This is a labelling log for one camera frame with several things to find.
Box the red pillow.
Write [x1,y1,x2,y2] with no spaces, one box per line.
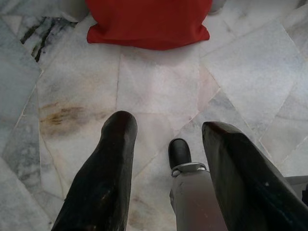
[86,0,210,51]

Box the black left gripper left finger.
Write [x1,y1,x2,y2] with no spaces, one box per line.
[51,110,138,231]

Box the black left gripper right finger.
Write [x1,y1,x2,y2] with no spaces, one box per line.
[201,121,308,231]

